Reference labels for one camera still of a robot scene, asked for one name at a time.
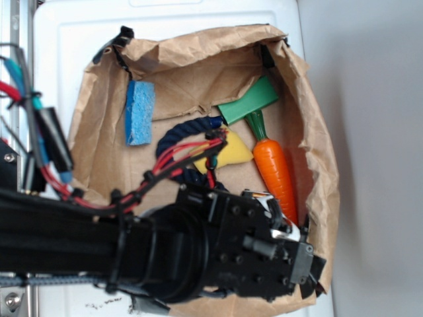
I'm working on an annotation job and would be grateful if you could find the green rectangular block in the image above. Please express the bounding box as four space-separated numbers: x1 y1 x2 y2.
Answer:
217 77 279 125

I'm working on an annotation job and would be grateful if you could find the orange toy carrot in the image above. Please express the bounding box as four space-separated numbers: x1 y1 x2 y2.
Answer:
246 110 299 225

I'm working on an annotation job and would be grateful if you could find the aluminium frame rail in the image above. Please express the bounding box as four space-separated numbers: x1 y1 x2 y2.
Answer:
1 1 39 316

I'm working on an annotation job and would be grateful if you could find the blue sponge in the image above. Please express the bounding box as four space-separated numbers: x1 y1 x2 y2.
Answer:
125 81 156 146

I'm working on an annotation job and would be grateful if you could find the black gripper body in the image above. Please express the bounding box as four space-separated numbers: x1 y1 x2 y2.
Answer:
176 184 326 301

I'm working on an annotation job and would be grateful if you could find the red and black wire bundle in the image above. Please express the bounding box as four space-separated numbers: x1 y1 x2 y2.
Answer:
0 42 229 219

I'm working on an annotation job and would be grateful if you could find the brown paper bag tray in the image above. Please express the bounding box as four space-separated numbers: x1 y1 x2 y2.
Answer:
68 22 340 317

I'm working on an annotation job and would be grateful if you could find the dark blue rope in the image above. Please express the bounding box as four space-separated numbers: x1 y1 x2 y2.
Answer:
155 115 230 193

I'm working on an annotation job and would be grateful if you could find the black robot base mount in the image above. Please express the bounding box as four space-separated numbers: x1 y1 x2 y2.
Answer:
0 137 47 195

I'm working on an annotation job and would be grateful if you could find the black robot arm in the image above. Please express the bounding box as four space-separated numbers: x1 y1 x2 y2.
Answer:
1 184 326 303

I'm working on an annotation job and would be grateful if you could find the yellow sponge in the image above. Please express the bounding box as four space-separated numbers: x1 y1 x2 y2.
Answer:
192 123 254 174

